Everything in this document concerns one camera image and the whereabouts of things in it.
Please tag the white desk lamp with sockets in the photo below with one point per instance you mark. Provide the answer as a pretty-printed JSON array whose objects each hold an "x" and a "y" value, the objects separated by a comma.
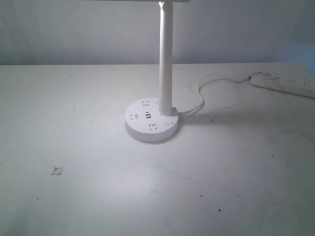
[{"x": 154, "y": 120}]

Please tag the white power strip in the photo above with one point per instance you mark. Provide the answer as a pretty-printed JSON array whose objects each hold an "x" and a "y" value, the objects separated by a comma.
[{"x": 301, "y": 85}]

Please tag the small torn paper scrap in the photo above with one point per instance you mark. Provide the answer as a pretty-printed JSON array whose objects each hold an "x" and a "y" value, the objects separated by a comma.
[{"x": 57, "y": 171}]

